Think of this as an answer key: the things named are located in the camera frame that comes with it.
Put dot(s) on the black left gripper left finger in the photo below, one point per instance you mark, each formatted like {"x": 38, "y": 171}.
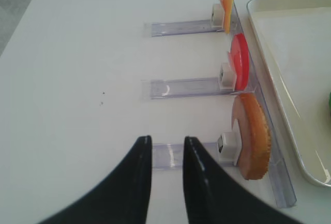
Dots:
{"x": 122, "y": 197}

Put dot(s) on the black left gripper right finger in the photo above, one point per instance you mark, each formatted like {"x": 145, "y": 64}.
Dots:
{"x": 212, "y": 196}

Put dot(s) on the white pusher block bread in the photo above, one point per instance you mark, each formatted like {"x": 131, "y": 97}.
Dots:
{"x": 229, "y": 148}

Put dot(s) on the clear holder under bread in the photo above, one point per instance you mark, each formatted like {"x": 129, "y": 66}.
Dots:
{"x": 171, "y": 156}

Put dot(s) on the standing bread slice left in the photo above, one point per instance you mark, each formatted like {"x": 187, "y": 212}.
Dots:
{"x": 255, "y": 135}

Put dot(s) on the clear holder under tomato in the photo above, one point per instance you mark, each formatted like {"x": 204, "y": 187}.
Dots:
{"x": 162, "y": 89}

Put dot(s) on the white pusher block tomato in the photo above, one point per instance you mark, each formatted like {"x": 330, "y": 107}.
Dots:
{"x": 227, "y": 77}

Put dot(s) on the standing tomato slice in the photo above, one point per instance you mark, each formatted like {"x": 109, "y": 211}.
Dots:
{"x": 239, "y": 59}

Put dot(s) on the lettuce leaf on burger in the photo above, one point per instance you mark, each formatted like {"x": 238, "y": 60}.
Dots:
{"x": 329, "y": 103}

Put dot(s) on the clear holder under cheese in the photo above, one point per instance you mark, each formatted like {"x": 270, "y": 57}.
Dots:
{"x": 180, "y": 28}

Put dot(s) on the white pusher block cheese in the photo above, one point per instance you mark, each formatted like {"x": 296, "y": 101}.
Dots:
{"x": 217, "y": 17}

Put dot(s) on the white rectangular tray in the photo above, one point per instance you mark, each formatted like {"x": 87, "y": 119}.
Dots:
{"x": 294, "y": 41}

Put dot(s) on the left long clear rail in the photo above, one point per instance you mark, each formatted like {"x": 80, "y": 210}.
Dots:
{"x": 279, "y": 179}

